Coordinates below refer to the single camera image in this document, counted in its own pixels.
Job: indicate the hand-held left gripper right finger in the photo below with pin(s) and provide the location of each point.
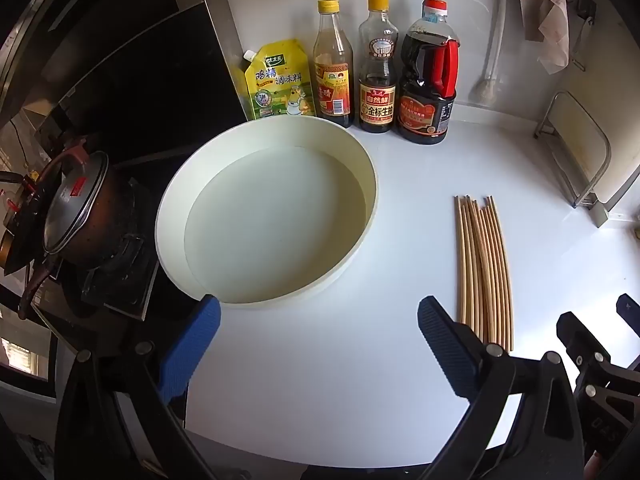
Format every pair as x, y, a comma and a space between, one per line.
445, 340

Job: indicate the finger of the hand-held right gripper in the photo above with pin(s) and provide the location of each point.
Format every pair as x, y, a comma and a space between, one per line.
575, 332
629, 312

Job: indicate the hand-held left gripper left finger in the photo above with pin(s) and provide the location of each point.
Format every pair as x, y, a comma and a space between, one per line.
192, 340

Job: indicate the bundle of wooden chopsticks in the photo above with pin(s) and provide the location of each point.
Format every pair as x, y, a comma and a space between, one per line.
482, 260

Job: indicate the white round basin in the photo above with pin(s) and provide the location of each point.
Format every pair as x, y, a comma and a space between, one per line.
280, 220

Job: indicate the person's right hand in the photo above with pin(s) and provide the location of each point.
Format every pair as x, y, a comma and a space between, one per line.
593, 467

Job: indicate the dark pot with glass lid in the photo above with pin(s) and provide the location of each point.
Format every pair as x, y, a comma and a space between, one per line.
115, 285

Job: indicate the white cutting board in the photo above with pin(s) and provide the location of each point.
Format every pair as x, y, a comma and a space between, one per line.
625, 180

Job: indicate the metal cutting board rack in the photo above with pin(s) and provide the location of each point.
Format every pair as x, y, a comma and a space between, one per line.
575, 180

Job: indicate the white dish brush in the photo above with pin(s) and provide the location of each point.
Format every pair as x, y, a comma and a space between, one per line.
484, 91

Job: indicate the yellow-cap soy sauce bottle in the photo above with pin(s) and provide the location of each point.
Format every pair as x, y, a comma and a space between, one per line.
377, 85

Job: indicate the yellow seasoning pouch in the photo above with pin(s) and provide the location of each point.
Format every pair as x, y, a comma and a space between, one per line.
277, 85

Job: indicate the yellow-cap vinegar bottle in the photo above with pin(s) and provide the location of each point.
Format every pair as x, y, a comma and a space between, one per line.
334, 75

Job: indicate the beige hanging cloth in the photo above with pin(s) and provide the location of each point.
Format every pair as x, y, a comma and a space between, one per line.
552, 35

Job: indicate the black range hood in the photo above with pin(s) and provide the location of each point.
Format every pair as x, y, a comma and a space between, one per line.
75, 35

